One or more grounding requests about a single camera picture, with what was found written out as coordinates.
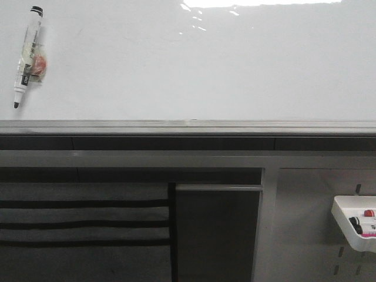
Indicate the black white whiteboard marker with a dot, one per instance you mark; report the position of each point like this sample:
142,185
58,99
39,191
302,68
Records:
28,53

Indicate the grey black striped fabric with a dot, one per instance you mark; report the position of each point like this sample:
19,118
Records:
87,232

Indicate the white plastic marker tray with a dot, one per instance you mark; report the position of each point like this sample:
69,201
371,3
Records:
345,207

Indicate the black capped marker upper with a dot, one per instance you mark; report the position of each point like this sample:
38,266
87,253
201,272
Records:
362,220

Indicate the black capped marker lower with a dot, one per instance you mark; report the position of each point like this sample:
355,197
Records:
360,229

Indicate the grey pegboard panel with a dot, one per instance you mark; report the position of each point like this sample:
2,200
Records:
306,242

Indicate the black capped marker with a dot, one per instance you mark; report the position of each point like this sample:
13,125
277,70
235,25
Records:
362,220
360,229

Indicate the red capped marker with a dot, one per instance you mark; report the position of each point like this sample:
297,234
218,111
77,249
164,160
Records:
369,213

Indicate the white glossy whiteboard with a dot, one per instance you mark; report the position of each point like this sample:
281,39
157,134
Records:
187,67

